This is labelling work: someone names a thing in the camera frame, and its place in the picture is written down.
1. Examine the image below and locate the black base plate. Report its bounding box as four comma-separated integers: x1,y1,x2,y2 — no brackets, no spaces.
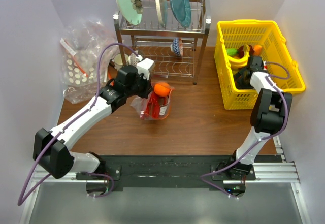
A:
76,154,257,193

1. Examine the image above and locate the yellow plastic basket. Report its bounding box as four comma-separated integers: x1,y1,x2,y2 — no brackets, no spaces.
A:
214,19,306,110

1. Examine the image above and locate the teal blue plate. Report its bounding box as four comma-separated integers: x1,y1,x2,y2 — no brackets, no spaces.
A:
170,0,191,28

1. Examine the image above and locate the mint green floral plate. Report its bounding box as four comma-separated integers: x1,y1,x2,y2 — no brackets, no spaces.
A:
116,0,143,25

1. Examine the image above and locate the toy orange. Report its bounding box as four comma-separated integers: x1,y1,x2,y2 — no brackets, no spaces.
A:
154,82,171,97

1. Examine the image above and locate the clear zip bag orange zipper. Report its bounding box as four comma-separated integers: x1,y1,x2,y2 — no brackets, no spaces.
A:
131,81,174,120

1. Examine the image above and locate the orange toy fruit back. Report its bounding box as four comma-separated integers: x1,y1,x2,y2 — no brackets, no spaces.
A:
253,45,263,56

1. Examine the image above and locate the toy banana bunch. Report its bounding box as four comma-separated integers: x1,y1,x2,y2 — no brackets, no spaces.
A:
227,51,249,69

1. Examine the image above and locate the pile of clear zip bags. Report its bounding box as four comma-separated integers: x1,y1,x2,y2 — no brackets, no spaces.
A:
60,18,119,104

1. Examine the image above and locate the red toy lobster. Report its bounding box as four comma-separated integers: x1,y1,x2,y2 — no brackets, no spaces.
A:
140,92,170,120

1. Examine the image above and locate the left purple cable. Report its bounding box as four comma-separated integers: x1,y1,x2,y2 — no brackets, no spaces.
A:
17,43,143,206

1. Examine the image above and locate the metal dish rack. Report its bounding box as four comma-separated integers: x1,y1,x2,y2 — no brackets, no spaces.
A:
113,0,212,84

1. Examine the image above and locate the cream enamel mug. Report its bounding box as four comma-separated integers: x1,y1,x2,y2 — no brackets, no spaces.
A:
112,54,123,71

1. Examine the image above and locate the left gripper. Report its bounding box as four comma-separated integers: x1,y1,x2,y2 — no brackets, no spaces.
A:
125,71,153,99

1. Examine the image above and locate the green toy lime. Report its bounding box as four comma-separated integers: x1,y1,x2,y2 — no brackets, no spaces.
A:
226,48,238,57

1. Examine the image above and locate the blue patterned bowl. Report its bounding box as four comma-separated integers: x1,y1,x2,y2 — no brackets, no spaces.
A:
170,38,183,57

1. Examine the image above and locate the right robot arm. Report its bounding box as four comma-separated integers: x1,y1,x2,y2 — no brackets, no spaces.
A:
225,56,293,180

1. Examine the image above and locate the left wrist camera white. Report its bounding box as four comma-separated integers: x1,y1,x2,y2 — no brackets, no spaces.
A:
136,58,155,80

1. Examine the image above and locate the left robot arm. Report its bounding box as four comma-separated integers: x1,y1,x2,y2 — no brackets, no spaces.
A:
33,58,154,179

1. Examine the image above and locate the grey patterned bowl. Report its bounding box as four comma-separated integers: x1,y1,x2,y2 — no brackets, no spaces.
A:
128,50,144,67

